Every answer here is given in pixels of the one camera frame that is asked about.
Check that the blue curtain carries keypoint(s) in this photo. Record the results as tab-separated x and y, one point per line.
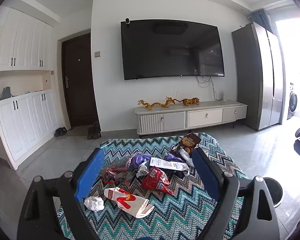
261	18

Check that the white built-in cabinet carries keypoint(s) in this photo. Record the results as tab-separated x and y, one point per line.
22	47

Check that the grey wrapper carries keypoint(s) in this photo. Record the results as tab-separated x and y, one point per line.
142	170

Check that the black shoe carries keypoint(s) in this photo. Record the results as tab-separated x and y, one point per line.
57	132
64	130

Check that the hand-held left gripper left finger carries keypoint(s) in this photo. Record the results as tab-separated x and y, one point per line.
88	177

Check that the golden tiger figurine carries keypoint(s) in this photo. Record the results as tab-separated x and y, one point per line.
190	101

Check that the red snack packet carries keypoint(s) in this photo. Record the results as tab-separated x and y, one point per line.
155	180

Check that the zigzag knitted blanket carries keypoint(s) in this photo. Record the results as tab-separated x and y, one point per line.
180	212

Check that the wall light switch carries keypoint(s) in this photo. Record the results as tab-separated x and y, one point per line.
97	54

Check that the brown snack bag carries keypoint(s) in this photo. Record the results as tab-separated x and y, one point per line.
187	142

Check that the small white camera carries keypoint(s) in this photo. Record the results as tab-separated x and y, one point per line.
127	21

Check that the clear plastic bag red print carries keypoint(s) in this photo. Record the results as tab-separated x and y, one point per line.
115	172

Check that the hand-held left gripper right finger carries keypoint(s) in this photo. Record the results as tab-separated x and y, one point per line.
205	175

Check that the dark brown door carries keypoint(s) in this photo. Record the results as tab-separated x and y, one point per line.
77	85

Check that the white printed paper pack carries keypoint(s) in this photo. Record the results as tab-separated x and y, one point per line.
165	163

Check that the grey refrigerator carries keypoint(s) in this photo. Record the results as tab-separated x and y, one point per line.
260	80

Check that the wall-mounted black television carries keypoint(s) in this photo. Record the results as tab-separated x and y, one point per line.
172	50

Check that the round white trash bin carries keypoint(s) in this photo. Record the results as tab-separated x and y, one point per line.
275	192

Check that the washing machine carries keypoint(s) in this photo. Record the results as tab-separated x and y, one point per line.
292	102

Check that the white red paper bag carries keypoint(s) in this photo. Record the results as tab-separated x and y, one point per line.
137	205

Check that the grey bag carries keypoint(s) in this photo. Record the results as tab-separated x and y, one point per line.
5	93

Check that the dark brown boot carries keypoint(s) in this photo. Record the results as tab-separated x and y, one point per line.
97	130
90	133

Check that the white television cabinet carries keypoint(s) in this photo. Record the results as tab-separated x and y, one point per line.
205	116

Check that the golden dragon figurine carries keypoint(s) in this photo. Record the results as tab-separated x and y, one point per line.
152	105

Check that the white power strip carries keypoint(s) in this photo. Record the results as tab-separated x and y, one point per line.
223	96

